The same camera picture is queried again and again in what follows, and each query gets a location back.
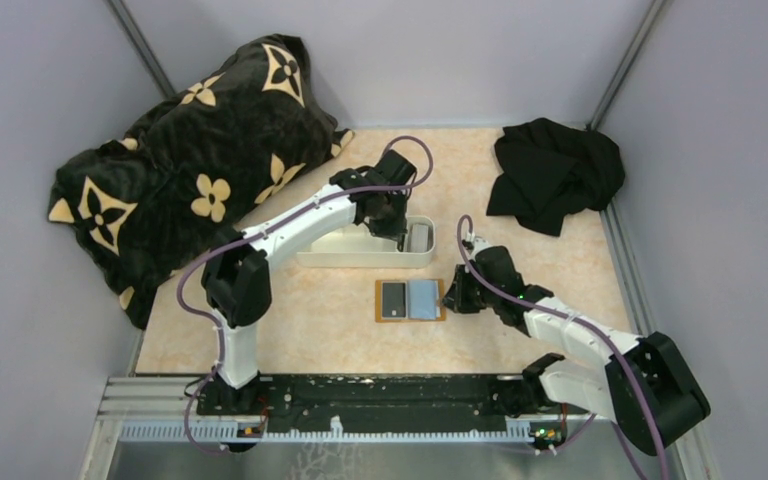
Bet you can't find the stack of white cards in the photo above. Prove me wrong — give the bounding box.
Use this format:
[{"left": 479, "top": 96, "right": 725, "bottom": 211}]
[{"left": 406, "top": 223, "right": 433, "bottom": 254}]

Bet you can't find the white oblong plastic tray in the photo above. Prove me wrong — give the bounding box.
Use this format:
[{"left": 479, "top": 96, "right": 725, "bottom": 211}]
[{"left": 296, "top": 215, "right": 436, "bottom": 269}]

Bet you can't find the mustard leather card holder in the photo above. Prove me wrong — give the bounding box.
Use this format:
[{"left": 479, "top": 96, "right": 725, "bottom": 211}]
[{"left": 374, "top": 279, "right": 447, "bottom": 323}]

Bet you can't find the black VIP credit card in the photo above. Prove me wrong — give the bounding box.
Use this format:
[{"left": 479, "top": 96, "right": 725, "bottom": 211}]
[{"left": 380, "top": 282, "right": 407, "bottom": 319}]

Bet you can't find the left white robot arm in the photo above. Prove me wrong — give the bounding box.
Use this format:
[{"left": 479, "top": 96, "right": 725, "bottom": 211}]
[{"left": 201, "top": 150, "right": 417, "bottom": 389}]

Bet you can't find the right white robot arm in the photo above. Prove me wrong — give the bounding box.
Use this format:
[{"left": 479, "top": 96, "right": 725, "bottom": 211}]
[{"left": 443, "top": 239, "right": 711, "bottom": 456}]

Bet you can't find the crumpled black cloth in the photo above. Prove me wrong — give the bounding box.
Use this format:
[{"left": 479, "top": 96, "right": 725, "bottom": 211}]
[{"left": 486, "top": 118, "right": 626, "bottom": 237}]

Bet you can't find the black floral patterned pillow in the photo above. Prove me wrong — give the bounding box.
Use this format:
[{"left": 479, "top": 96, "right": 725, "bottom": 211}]
[{"left": 47, "top": 34, "right": 353, "bottom": 329}]

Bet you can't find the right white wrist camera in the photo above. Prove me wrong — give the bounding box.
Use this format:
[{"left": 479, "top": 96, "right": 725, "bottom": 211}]
[{"left": 462, "top": 235, "right": 493, "bottom": 258}]

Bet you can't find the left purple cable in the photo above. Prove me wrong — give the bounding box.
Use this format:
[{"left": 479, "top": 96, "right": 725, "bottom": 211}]
[{"left": 175, "top": 135, "right": 436, "bottom": 456}]

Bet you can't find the purple cable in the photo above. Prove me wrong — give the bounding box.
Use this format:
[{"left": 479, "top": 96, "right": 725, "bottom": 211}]
[
  {"left": 175, "top": 135, "right": 436, "bottom": 456},
  {"left": 456, "top": 213, "right": 671, "bottom": 480}
]

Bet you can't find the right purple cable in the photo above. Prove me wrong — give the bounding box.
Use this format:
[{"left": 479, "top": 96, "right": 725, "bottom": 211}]
[{"left": 456, "top": 213, "right": 671, "bottom": 480}]

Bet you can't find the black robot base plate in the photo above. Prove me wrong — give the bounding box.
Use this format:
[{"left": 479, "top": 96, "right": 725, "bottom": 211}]
[{"left": 196, "top": 374, "right": 564, "bottom": 434}]

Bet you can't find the aluminium frame rail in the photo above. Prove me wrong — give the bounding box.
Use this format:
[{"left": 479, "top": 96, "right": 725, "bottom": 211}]
[{"left": 98, "top": 376, "right": 589, "bottom": 447}]

